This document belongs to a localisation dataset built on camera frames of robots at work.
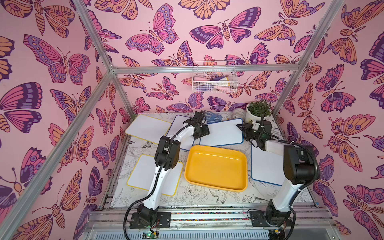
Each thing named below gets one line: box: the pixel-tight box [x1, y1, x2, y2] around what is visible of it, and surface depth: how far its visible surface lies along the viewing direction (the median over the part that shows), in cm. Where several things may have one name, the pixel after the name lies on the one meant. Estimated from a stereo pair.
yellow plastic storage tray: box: [184, 145, 249, 192], surface depth 92 cm
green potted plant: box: [248, 99, 272, 117], surface depth 102 cm
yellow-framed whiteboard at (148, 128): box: [125, 114, 172, 145], surface depth 116 cm
